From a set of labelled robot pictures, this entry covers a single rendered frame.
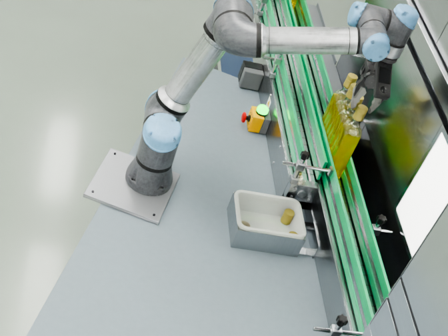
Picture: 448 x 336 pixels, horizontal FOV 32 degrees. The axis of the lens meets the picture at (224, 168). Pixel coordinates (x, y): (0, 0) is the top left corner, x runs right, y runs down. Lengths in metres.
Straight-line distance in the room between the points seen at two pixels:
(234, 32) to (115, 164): 0.65
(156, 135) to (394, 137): 0.75
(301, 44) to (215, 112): 0.83
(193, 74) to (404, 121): 0.67
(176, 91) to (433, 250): 1.16
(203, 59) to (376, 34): 0.52
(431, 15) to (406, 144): 0.42
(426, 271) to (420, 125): 0.94
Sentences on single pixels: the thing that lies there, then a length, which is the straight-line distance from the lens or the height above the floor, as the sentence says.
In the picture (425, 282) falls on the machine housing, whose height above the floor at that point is 1.47.
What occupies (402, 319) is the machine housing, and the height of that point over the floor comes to 1.36.
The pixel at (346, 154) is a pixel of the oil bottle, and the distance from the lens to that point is 2.54.
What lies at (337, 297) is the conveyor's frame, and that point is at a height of 0.85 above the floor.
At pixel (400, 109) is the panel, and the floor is 1.18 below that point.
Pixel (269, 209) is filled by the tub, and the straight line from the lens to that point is 2.51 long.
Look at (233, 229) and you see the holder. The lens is 2.40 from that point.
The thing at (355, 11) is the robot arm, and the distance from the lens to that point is 2.27.
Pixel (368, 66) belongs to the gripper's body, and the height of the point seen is 1.29.
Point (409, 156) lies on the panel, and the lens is 2.39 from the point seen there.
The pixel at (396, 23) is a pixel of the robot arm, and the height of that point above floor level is 1.47.
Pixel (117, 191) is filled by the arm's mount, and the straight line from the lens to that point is 2.43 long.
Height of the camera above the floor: 2.41
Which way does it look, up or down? 39 degrees down
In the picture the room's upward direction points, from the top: 21 degrees clockwise
